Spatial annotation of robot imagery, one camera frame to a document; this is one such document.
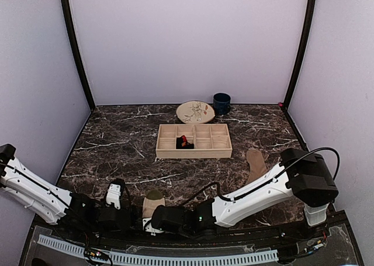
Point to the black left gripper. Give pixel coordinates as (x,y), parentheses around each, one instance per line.
(128,210)

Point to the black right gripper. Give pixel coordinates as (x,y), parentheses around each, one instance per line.
(179,208)

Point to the beige striped sock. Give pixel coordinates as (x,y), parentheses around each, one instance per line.
(152,200)

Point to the black argyle sock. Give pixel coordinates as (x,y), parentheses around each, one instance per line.
(182,143)

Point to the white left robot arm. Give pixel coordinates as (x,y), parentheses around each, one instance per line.
(57,206)

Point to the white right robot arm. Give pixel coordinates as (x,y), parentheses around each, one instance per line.
(302,174)

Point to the tan plain sock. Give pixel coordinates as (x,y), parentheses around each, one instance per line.
(257,165)

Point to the wooden compartment tray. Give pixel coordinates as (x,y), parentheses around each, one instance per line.
(210,141)

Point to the patterned ceramic plate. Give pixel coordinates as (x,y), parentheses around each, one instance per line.
(195,112)

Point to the dark blue mug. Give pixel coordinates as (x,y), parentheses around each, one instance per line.
(221,103)

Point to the white slotted cable duct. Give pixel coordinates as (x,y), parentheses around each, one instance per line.
(118,258)

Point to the left black corner post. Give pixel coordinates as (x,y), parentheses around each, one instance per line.
(69,24)

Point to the black corner post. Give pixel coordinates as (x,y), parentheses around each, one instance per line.
(304,37)
(69,24)

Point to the right black corner post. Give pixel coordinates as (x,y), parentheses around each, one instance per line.
(304,37)

